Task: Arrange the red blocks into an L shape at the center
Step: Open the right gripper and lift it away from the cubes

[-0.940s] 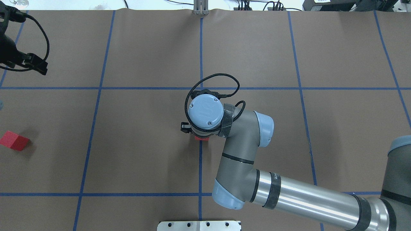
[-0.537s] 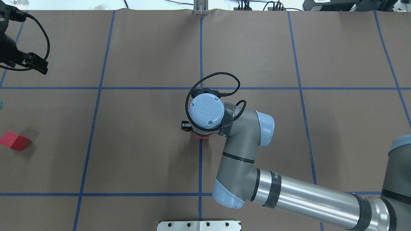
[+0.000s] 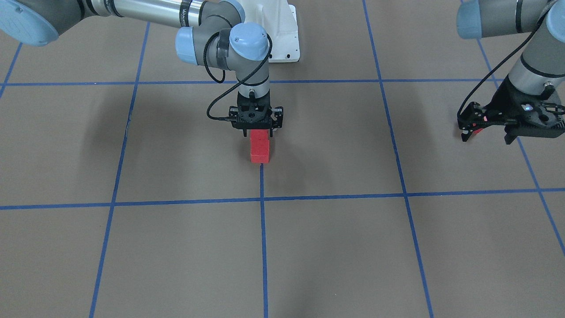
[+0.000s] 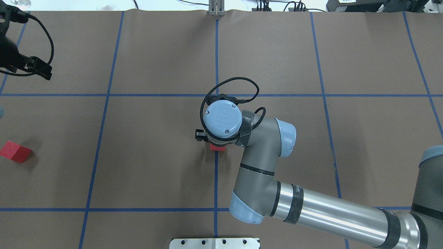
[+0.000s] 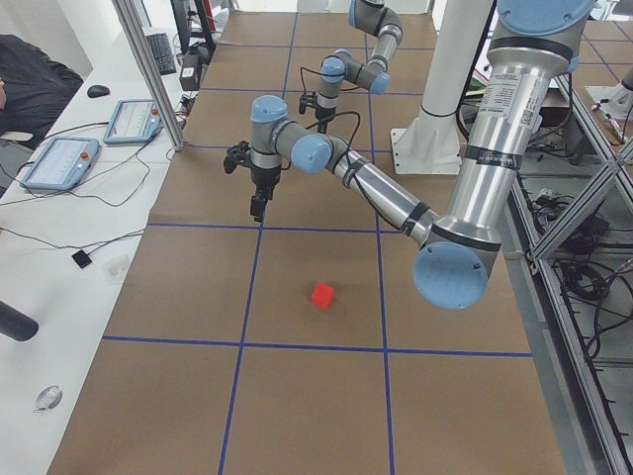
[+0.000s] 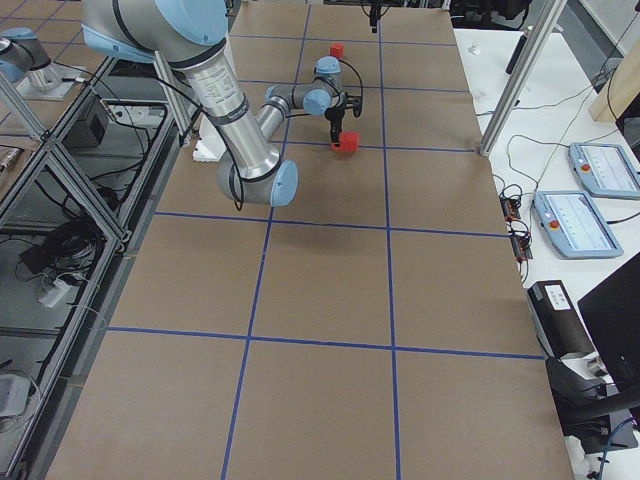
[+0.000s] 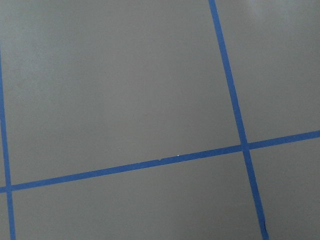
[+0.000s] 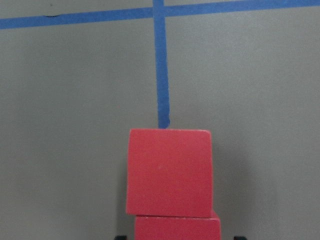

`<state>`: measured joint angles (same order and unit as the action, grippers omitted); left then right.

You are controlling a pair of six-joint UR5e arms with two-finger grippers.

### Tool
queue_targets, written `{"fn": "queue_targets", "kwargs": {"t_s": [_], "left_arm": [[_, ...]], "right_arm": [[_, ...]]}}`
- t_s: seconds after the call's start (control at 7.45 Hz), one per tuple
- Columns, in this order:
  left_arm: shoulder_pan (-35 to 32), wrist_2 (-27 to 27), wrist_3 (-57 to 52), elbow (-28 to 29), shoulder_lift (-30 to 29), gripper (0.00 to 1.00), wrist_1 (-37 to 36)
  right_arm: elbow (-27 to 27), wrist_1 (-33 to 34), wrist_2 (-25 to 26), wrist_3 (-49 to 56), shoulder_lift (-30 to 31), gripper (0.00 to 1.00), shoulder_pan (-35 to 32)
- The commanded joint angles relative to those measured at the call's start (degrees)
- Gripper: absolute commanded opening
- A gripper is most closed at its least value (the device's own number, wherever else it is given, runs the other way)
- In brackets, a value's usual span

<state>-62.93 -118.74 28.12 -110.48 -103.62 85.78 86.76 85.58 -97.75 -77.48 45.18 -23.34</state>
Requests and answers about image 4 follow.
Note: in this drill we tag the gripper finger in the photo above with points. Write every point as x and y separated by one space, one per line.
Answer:
200 135
35 65

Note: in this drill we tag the red block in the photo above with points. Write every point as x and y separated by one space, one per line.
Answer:
15 152
217 148

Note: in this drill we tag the white pedestal column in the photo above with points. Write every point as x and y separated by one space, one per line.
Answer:
215 243

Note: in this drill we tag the aluminium frame post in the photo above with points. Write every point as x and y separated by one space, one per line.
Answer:
216 8

